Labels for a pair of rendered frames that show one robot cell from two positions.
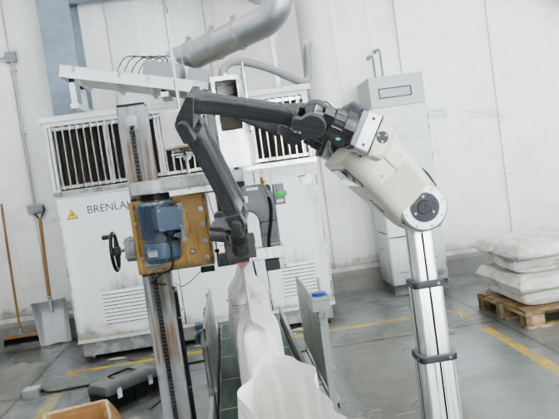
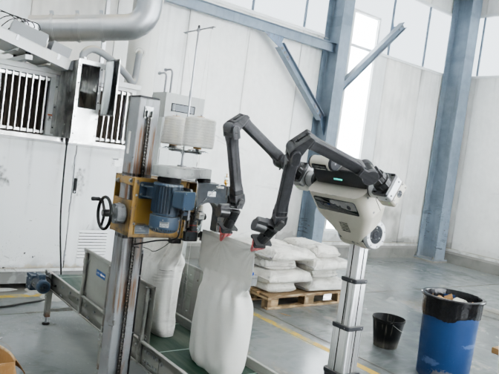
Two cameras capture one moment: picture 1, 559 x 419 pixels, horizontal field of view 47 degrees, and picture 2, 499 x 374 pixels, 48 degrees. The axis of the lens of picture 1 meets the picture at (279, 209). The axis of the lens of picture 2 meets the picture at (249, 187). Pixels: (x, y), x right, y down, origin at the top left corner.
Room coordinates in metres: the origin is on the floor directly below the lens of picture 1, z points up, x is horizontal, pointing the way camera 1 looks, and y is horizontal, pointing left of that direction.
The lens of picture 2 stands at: (0.00, 1.70, 1.52)
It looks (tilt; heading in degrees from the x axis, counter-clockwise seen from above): 3 degrees down; 327
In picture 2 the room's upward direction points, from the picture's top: 8 degrees clockwise
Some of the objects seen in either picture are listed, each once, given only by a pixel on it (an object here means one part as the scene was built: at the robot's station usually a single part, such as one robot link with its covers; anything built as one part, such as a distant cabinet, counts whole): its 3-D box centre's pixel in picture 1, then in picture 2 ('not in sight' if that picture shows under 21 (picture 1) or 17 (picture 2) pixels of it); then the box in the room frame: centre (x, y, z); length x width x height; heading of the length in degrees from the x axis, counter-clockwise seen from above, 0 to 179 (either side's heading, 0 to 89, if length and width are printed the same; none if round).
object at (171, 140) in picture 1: (181, 129); (199, 133); (2.64, 0.35, 1.61); 0.17 x 0.17 x 0.17
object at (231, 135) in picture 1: (230, 124); (76, 101); (5.24, 0.29, 1.82); 0.51 x 0.27 x 0.71; 5
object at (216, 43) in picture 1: (160, 66); (21, 27); (5.36, 0.81, 2.38); 1.53 x 0.53 x 0.61; 95
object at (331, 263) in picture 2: not in sight; (319, 261); (4.87, -2.52, 0.44); 0.68 x 0.44 x 0.15; 95
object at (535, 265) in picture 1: (526, 258); (266, 258); (5.00, -1.86, 0.44); 0.66 x 0.42 x 0.14; 179
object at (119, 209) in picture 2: (131, 248); (117, 213); (2.82, 0.67, 1.14); 0.11 x 0.06 x 0.11; 5
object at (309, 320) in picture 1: (312, 327); (186, 293); (3.39, -0.09, 0.54); 1.05 x 0.02 x 0.41; 5
